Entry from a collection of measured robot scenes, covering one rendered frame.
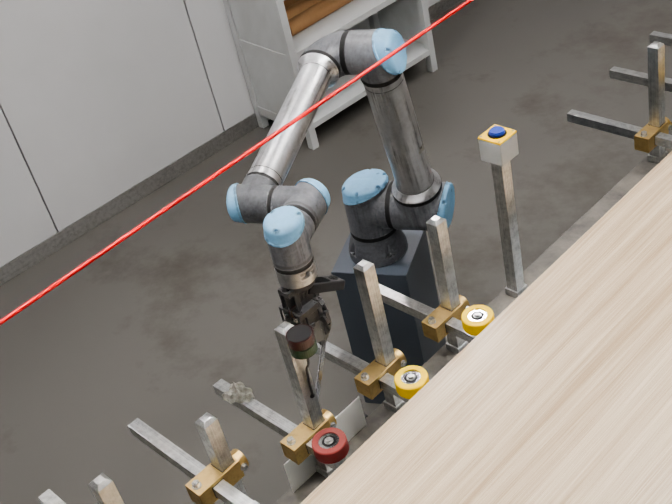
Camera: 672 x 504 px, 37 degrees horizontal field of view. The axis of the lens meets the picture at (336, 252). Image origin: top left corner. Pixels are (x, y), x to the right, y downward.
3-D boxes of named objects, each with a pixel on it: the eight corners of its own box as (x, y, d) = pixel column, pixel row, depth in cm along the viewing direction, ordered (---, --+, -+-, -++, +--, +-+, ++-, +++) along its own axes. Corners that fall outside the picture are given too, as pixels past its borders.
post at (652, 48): (649, 180, 323) (647, 44, 295) (655, 174, 325) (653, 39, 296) (659, 183, 321) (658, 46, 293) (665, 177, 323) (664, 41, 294)
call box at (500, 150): (480, 163, 257) (477, 136, 252) (497, 149, 260) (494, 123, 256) (503, 170, 252) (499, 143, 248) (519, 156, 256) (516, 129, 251)
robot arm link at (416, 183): (408, 202, 323) (348, 15, 268) (461, 204, 317) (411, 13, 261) (396, 239, 315) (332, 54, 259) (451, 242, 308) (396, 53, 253)
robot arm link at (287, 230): (309, 203, 220) (293, 231, 213) (321, 248, 227) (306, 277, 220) (270, 202, 224) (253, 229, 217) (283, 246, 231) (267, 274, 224)
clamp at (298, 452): (284, 456, 236) (279, 441, 233) (324, 419, 242) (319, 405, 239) (300, 466, 232) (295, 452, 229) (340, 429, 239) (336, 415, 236)
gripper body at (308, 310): (283, 325, 235) (271, 285, 228) (309, 304, 239) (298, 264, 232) (305, 337, 230) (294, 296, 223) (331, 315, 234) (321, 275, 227)
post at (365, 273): (387, 410, 259) (352, 264, 230) (396, 401, 260) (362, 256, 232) (397, 415, 257) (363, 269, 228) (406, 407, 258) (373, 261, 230)
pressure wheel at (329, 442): (314, 476, 232) (303, 442, 225) (338, 453, 236) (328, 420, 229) (338, 492, 227) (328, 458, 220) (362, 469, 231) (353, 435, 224)
